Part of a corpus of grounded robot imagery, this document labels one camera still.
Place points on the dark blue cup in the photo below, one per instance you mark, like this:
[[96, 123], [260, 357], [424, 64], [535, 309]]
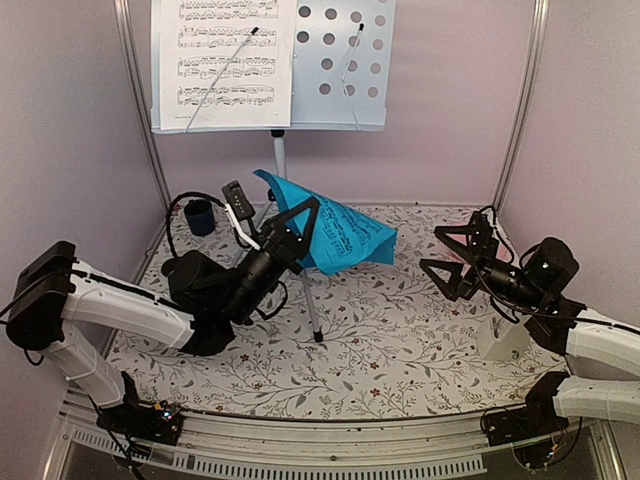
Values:
[[200, 217]]

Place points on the floral table mat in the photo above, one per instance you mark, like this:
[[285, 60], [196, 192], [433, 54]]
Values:
[[372, 342]]

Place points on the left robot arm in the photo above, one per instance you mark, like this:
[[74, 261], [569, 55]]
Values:
[[57, 290]]

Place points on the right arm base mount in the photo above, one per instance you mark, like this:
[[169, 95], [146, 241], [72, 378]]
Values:
[[535, 440]]

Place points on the white metronome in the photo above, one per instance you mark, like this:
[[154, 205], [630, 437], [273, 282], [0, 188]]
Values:
[[501, 340]]

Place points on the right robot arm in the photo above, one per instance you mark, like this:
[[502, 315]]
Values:
[[571, 329]]

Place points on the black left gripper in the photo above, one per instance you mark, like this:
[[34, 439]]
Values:
[[292, 247]]

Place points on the white perforated music stand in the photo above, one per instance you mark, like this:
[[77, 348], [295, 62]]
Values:
[[340, 69]]

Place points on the white sheet music page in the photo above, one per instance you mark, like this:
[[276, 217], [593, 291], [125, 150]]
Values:
[[222, 65]]

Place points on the blue sheet music page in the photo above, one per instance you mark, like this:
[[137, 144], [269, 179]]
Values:
[[342, 236]]

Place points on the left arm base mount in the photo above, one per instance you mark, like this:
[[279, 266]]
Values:
[[161, 423]]

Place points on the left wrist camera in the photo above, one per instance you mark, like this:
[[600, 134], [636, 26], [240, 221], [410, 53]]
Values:
[[241, 213]]

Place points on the left aluminium frame post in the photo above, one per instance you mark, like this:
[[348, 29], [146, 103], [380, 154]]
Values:
[[128, 46]]

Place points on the aluminium front rail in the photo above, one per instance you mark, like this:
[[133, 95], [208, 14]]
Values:
[[228, 446]]

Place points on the aluminium frame post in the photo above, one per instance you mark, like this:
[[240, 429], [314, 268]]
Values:
[[533, 55], [128, 46]]

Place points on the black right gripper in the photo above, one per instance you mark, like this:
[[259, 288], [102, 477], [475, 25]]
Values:
[[458, 287]]

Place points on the right aluminium frame post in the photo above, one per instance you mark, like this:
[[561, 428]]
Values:
[[533, 55]]

